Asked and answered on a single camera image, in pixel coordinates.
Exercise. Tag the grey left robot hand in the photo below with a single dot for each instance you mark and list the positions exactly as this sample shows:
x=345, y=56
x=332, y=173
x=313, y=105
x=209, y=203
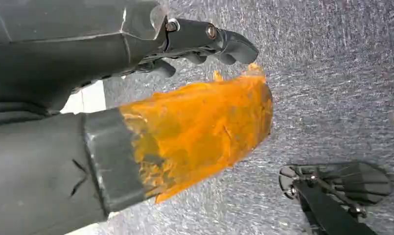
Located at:
x=47, y=162

